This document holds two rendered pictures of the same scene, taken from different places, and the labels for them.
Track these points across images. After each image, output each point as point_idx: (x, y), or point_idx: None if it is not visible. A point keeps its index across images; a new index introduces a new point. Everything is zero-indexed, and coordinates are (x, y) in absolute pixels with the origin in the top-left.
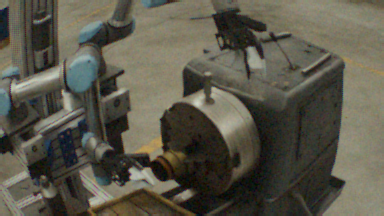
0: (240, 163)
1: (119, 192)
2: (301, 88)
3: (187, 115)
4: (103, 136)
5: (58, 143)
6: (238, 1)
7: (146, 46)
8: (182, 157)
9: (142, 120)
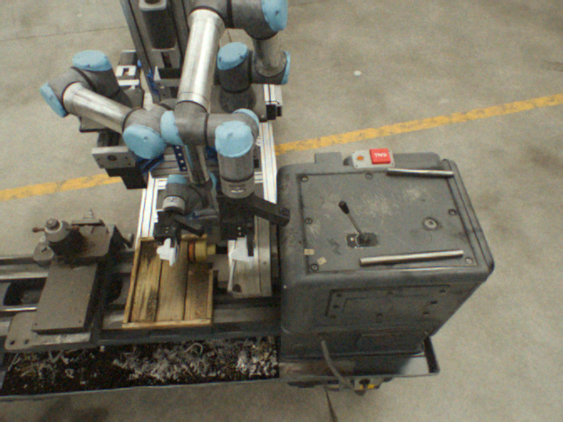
0: (242, 291)
1: None
2: (333, 280)
3: None
4: (200, 179)
5: (173, 151)
6: None
7: (474, 4)
8: (212, 252)
9: (394, 100)
